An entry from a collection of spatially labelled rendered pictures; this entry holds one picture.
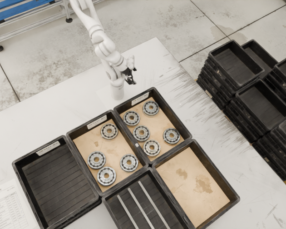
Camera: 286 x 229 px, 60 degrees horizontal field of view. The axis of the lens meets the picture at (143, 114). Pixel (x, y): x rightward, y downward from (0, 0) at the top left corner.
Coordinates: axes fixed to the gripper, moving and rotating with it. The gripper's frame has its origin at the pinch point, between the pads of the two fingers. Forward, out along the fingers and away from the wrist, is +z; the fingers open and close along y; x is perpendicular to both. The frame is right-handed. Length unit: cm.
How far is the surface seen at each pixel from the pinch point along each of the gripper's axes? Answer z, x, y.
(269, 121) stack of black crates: 111, 70, 3
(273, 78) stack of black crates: 108, 79, -34
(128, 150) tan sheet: 8.0, -7.6, 42.7
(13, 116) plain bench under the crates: -18, -80, 19
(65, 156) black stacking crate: -10, -38, 47
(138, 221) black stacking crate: 9, -1, 81
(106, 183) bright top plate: -2, -15, 62
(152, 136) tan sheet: 16.0, 4.2, 34.1
